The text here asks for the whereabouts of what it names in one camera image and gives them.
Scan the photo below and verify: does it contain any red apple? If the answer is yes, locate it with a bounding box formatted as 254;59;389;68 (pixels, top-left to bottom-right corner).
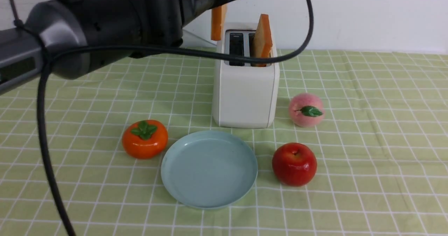
272;142;318;187

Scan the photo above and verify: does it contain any orange persimmon with leaves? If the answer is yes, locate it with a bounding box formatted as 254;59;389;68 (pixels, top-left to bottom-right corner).
121;120;168;159

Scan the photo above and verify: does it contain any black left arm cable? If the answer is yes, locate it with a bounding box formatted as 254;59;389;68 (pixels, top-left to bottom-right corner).
36;0;314;236

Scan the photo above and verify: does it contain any green checkered tablecloth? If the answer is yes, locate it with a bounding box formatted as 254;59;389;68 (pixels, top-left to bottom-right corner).
0;46;448;236

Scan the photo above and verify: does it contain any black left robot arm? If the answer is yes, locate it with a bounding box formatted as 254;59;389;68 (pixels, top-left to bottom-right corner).
1;0;235;94

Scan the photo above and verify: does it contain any pink peach with leaf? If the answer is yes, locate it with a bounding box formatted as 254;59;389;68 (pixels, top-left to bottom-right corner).
288;93;325;128

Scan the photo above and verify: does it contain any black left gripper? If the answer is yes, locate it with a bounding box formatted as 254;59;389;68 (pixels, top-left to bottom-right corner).
143;0;235;48

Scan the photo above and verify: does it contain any toast slice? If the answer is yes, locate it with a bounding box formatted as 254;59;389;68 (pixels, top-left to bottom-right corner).
251;14;273;58
211;4;227;42

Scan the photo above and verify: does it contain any white two-slot toaster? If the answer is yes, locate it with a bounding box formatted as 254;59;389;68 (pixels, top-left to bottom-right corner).
212;22;280;129

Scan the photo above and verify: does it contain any light blue plate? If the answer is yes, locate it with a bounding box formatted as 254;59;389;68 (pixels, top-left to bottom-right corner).
161;130;259;209

